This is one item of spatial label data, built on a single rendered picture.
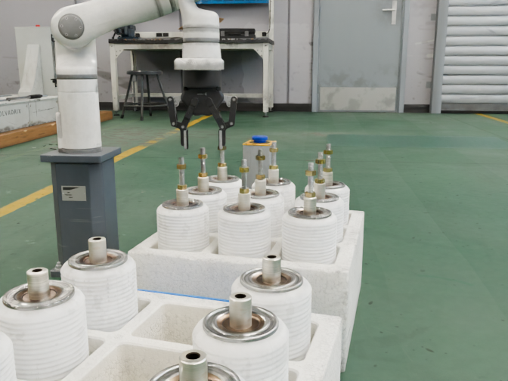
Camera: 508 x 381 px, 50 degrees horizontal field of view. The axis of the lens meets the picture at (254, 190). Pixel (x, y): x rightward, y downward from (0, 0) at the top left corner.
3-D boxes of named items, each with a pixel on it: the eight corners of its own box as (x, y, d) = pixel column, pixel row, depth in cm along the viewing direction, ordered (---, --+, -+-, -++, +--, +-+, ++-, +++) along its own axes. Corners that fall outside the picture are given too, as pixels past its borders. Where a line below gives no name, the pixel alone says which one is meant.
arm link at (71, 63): (53, 9, 128) (59, 83, 132) (48, 4, 119) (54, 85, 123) (94, 10, 130) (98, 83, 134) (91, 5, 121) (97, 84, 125)
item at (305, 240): (339, 304, 101) (343, 209, 97) (326, 326, 92) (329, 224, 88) (290, 295, 105) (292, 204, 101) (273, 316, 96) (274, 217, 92)
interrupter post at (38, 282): (23, 301, 60) (20, 273, 59) (37, 292, 62) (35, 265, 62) (41, 304, 59) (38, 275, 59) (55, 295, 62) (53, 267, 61)
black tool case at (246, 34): (214, 40, 575) (214, 30, 573) (254, 40, 576) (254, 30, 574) (213, 38, 542) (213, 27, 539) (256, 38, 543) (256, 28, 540)
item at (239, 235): (209, 308, 100) (207, 212, 96) (234, 289, 108) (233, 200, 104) (255, 318, 95) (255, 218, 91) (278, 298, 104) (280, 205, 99)
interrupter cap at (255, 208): (215, 212, 96) (215, 209, 96) (236, 203, 103) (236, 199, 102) (252, 218, 93) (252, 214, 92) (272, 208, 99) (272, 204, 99)
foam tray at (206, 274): (131, 343, 101) (126, 251, 97) (204, 269, 137) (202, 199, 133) (344, 373, 91) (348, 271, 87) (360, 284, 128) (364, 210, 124)
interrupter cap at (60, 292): (-14, 308, 58) (-14, 302, 58) (33, 282, 65) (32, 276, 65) (46, 317, 56) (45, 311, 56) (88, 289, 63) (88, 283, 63)
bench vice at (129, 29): (123, 41, 561) (122, 16, 556) (140, 41, 559) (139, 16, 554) (109, 38, 521) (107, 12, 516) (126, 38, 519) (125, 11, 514)
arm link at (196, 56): (173, 70, 99) (172, 35, 97) (181, 69, 110) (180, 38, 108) (223, 70, 99) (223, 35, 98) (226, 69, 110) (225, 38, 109)
